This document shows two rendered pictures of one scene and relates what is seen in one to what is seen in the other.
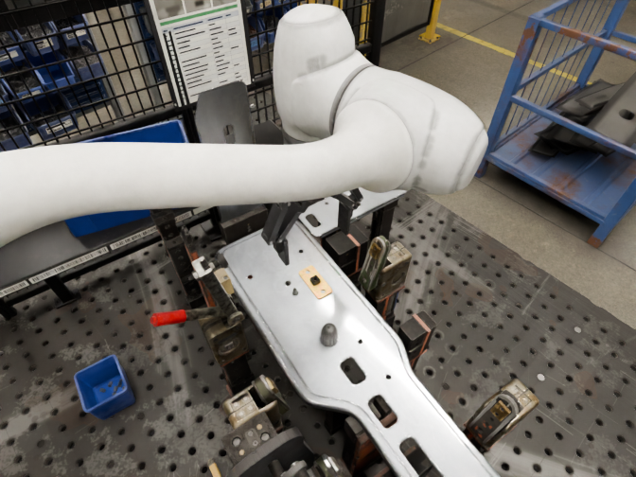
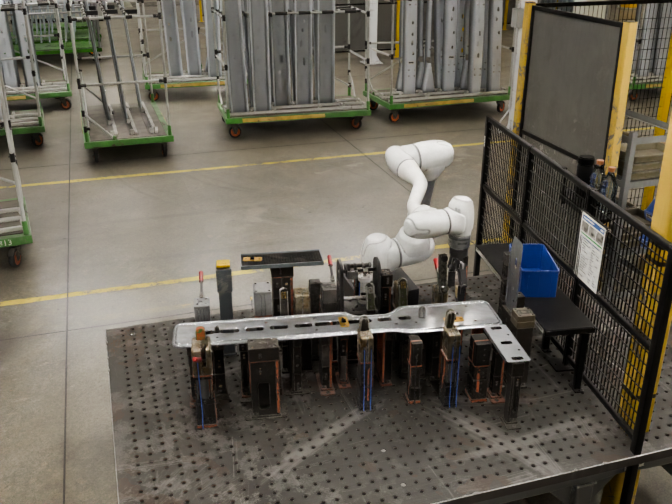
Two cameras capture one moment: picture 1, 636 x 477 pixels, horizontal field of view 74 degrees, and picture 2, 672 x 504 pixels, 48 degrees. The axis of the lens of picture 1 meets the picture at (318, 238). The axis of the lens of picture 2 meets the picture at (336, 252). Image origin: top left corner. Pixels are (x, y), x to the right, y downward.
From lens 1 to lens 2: 313 cm
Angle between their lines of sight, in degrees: 87
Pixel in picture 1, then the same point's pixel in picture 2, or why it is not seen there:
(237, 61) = (594, 275)
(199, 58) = (585, 258)
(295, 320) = (435, 311)
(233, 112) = (518, 254)
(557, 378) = (378, 456)
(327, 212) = (500, 333)
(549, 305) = (428, 482)
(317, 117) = not seen: hidden behind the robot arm
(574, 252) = not seen: outside the picture
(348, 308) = (434, 323)
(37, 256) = (498, 261)
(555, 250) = not seen: outside the picture
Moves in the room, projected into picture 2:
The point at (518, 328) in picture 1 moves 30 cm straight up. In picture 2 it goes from (418, 457) to (422, 390)
